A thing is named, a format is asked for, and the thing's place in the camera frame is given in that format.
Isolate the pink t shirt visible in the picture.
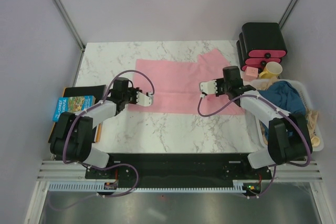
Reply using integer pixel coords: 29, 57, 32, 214
128, 49, 230, 115

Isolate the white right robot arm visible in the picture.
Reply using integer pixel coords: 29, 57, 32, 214
215, 66, 313, 179

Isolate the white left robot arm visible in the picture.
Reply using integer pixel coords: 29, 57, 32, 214
50, 77, 142, 178

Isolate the pink cube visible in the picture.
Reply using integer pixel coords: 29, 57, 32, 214
243, 66, 259, 82

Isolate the yellow mug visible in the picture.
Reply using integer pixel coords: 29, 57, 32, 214
259, 62, 283, 79

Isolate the black pink drawer unit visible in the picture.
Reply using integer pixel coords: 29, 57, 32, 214
236, 22, 288, 72

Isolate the blue t shirt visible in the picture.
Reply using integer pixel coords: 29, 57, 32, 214
258, 80, 307, 141

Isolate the blue treehouse book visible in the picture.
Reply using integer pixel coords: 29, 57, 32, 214
52, 95, 96, 122

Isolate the beige t shirt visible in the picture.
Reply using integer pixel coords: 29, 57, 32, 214
255, 76, 321, 149

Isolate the white plastic basket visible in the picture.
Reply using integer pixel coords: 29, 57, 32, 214
249, 79, 325, 153

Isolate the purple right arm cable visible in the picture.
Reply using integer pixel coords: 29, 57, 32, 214
197, 93, 313, 199

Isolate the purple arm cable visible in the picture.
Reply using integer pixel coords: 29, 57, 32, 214
46, 69, 155, 211
197, 93, 313, 199

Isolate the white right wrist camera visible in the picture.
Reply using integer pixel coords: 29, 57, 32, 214
199, 80, 218, 95

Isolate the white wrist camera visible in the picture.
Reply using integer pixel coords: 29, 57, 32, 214
136, 91, 154, 107
199, 80, 218, 95

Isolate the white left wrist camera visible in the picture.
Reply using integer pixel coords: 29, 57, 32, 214
136, 91, 154, 107

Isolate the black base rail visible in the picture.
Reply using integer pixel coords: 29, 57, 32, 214
85, 153, 271, 188

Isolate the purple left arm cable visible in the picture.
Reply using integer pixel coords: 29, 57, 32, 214
46, 69, 155, 211

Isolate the white slotted cable duct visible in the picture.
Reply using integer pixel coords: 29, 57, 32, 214
48, 182, 246, 194

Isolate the left aluminium frame post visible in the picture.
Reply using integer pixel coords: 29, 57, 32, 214
52, 0, 86, 52

